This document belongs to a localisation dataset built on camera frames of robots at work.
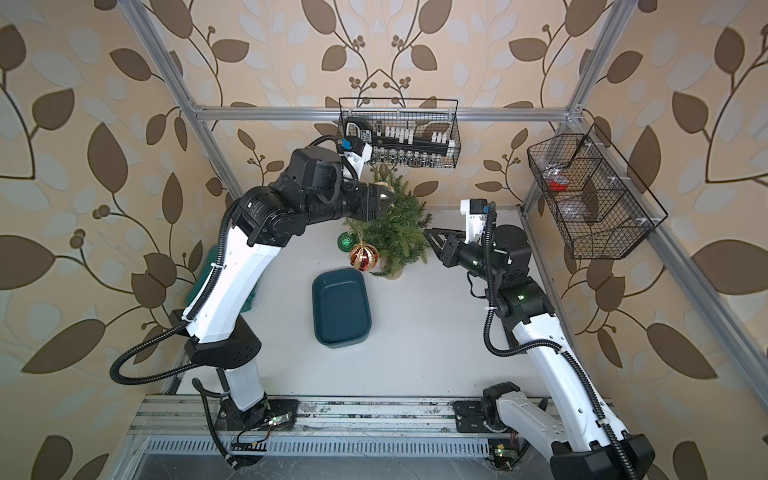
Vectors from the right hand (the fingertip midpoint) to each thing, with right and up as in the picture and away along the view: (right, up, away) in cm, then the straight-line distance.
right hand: (427, 232), depth 66 cm
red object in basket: (+37, +13, +16) cm, 42 cm away
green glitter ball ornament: (-20, -2, +13) cm, 24 cm away
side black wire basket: (+44, +6, +7) cm, 45 cm away
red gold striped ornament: (-15, -6, +5) cm, 17 cm away
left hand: (-11, +9, -6) cm, 15 cm away
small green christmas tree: (-6, 0, +13) cm, 14 cm away
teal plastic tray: (-24, -22, +28) cm, 43 cm away
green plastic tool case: (-72, -17, +30) cm, 79 cm away
